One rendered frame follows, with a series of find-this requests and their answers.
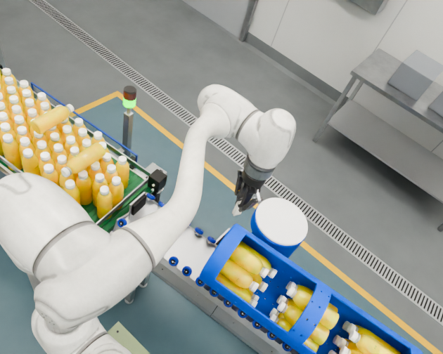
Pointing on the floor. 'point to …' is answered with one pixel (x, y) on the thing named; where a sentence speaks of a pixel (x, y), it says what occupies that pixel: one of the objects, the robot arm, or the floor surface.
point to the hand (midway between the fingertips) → (238, 208)
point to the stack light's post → (127, 129)
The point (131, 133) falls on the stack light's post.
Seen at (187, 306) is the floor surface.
